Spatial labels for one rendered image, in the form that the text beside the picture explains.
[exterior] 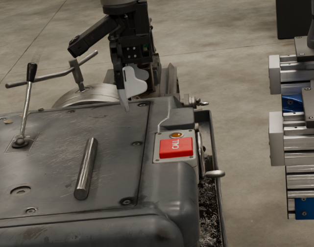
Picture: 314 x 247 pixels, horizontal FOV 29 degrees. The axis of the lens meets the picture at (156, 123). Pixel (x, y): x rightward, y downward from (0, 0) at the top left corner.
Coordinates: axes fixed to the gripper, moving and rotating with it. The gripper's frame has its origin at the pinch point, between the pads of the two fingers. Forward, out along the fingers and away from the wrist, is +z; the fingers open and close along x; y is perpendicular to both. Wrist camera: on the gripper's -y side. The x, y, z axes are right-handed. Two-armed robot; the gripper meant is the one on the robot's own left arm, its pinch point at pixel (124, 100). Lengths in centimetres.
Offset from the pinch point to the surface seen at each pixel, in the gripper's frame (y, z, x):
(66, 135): -12.0, 4.0, -5.8
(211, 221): 15, 76, 72
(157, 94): 1, 28, 79
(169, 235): 9.3, 6.4, -42.1
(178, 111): 10.6, 4.1, 1.0
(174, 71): 4, 46, 159
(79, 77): -14.0, 2.1, 26.5
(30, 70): -17.8, -9.2, -1.6
